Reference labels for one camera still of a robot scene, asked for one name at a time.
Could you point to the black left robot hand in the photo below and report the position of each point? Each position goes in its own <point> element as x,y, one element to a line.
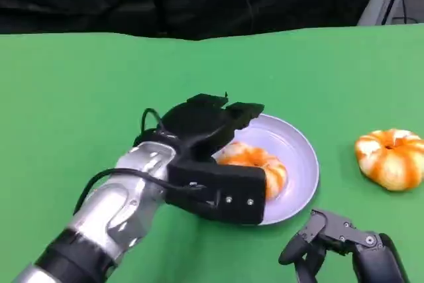
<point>198,120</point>

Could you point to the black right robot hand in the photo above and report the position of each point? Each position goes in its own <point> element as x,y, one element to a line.
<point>364,256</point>

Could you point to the lilac plate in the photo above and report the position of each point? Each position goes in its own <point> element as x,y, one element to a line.
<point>291,163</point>

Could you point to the green table cloth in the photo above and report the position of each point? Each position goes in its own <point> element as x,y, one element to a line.
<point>99,74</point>

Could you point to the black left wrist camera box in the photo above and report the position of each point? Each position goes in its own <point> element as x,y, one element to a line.
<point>232,180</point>

